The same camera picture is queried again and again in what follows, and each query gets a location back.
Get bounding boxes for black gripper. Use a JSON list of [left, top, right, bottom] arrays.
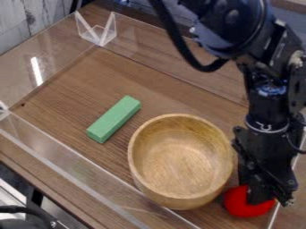
[[232, 114, 306, 207]]

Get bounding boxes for red plush strawberry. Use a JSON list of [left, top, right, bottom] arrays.
[[223, 185, 276, 218]]

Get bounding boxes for wooden bowl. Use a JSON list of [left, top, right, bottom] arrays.
[[128, 114, 234, 210]]

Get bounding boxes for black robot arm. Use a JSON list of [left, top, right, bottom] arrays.
[[179, 0, 306, 207]]

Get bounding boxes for green rectangular block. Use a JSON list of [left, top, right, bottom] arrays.
[[85, 96, 141, 143]]

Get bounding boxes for black cable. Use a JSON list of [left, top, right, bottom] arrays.
[[147, 0, 231, 73]]

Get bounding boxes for black metal table frame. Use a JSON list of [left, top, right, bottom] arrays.
[[22, 187, 73, 229]]

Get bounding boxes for clear acrylic tray wall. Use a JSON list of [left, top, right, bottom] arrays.
[[0, 101, 199, 229]]

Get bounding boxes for clear acrylic corner bracket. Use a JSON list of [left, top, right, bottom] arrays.
[[73, 12, 117, 47]]

